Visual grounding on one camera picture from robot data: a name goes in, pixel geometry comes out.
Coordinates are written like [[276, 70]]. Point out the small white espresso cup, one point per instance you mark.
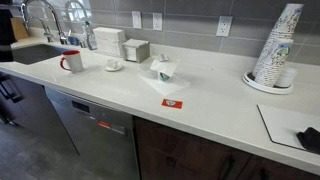
[[112, 63]]

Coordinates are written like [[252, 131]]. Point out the tall chrome kitchen faucet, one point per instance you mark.
[[58, 27]]

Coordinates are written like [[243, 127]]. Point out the red card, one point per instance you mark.
[[172, 103]]

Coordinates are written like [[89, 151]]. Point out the gray napkin dispenser box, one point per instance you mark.
[[142, 52]]

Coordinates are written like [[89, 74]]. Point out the small white saucer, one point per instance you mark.
[[120, 67]]

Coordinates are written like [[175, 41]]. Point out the dark wood cabinet door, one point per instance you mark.
[[290, 171], [180, 156]]

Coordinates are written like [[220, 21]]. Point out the stainless steel dishwasher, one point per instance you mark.
[[100, 140]]

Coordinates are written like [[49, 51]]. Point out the clear soap bottle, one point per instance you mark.
[[90, 38]]

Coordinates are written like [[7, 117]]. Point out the blue sponge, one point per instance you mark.
[[73, 41]]

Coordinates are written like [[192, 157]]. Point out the round white tray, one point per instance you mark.
[[263, 89]]

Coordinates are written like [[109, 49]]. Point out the short stack of paper cups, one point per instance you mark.
[[275, 63]]

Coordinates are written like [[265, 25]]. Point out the small chrome faucet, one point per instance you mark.
[[47, 32]]

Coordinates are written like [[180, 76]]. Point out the white mat black edge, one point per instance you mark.
[[283, 124]]

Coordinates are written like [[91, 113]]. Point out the stack of white lids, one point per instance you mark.
[[287, 78]]

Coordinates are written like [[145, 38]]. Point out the dark undermount sink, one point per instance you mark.
[[33, 53]]

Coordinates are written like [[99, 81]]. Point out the tall stack of paper cups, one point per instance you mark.
[[284, 29]]

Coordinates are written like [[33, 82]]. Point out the wooden cutting board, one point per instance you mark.
[[18, 29]]

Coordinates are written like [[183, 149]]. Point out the black cloth object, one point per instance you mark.
[[311, 140]]

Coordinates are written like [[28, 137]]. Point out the white wall outlet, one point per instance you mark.
[[224, 26], [157, 21]]

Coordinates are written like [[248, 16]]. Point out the white light switch plate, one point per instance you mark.
[[136, 20]]

